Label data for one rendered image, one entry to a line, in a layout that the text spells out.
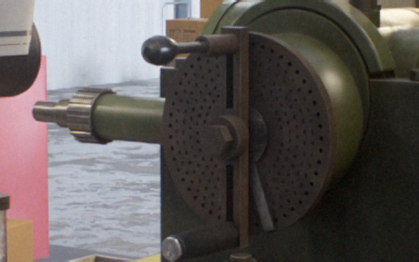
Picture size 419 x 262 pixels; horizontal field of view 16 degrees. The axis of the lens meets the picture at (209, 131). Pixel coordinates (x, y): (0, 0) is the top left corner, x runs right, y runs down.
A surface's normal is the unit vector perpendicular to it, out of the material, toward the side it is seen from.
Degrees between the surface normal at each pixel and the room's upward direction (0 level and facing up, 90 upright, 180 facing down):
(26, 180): 90
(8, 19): 90
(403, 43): 37
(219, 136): 90
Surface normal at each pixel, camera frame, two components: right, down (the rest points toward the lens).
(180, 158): -0.59, 0.10
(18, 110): 0.58, 0.10
